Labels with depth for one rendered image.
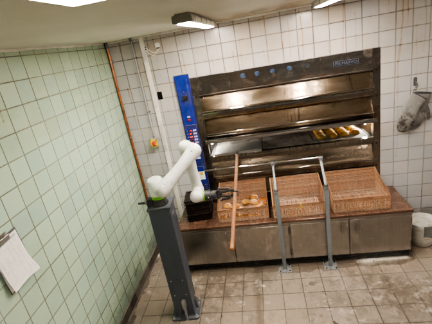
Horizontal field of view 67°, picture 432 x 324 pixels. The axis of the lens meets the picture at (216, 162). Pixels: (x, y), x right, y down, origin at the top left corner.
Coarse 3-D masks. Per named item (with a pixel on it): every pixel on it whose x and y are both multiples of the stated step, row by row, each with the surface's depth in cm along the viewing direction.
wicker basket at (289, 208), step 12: (276, 180) 380; (288, 180) 378; (300, 180) 376; (312, 180) 374; (288, 192) 379; (300, 192) 378; (288, 204) 340; (312, 204) 337; (324, 204) 336; (276, 216) 346; (288, 216) 345; (300, 216) 342
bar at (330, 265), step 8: (288, 160) 336; (296, 160) 334; (304, 160) 333; (320, 160) 330; (216, 168) 348; (224, 168) 346; (232, 168) 345; (272, 168) 337; (328, 192) 319; (328, 200) 321; (328, 208) 325; (280, 216) 334; (328, 216) 328; (280, 224) 337; (328, 224) 331; (280, 232) 340; (328, 232) 334; (280, 240) 344; (328, 240) 338; (328, 248) 341; (328, 256) 345; (280, 264) 365; (288, 264) 363; (328, 264) 349; (336, 264) 350; (280, 272) 353; (288, 272) 351
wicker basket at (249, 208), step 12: (240, 180) 388; (252, 180) 386; (264, 180) 380; (228, 192) 392; (240, 192) 390; (252, 192) 388; (264, 192) 386; (240, 204) 387; (252, 204) 383; (228, 216) 354; (252, 216) 352; (264, 216) 350
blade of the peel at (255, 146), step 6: (234, 144) 411; (240, 144) 407; (246, 144) 403; (252, 144) 400; (258, 144) 396; (216, 150) 400; (222, 150) 396; (228, 150) 393; (234, 150) 389; (240, 150) 386; (246, 150) 376; (252, 150) 376; (258, 150) 375; (216, 156) 382
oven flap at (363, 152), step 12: (264, 156) 379; (276, 156) 377; (288, 156) 375; (300, 156) 373; (312, 156) 371; (324, 156) 369; (336, 156) 366; (348, 156) 364; (360, 156) 363; (372, 156) 360; (240, 168) 384; (252, 168) 382; (264, 168) 379; (276, 168) 377; (288, 168) 373
